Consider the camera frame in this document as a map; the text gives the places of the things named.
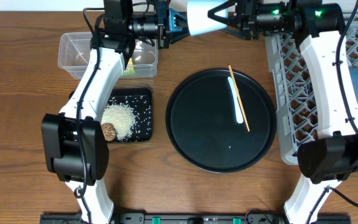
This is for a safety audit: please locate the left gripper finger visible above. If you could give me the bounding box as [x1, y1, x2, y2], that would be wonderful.
[168, 8, 188, 33]
[170, 30, 190, 44]

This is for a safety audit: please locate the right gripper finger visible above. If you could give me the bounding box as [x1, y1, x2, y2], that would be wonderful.
[222, 27, 244, 39]
[207, 0, 239, 24]

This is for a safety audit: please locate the light blue cup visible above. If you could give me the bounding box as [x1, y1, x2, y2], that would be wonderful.
[186, 0, 227, 36]

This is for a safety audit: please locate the wooden chopstick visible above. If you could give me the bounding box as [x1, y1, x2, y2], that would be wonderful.
[228, 65, 250, 132]

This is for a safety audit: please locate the green yellow snack wrapper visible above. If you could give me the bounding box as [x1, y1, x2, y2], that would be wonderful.
[121, 58, 135, 78]

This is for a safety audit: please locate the brown food lump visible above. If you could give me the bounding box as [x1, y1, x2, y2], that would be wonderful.
[101, 123, 116, 142]

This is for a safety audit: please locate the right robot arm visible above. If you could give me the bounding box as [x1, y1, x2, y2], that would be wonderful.
[207, 1, 358, 223]

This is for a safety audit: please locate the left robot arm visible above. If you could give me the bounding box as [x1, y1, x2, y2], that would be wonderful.
[41, 0, 189, 223]

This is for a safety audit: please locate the grey dishwasher rack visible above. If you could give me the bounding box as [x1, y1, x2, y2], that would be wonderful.
[265, 14, 358, 165]

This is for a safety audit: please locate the black rectangular tray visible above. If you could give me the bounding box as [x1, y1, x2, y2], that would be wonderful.
[70, 88, 154, 144]

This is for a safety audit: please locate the round black tray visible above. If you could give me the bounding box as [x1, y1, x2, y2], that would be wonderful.
[165, 69, 277, 173]

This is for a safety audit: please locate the pile of white rice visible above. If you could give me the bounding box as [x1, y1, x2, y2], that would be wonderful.
[101, 103, 137, 141]

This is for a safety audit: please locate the clear plastic bin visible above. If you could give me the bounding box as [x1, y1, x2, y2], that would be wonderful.
[58, 32, 158, 80]

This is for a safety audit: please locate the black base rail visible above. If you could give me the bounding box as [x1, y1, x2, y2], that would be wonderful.
[40, 211, 352, 224]

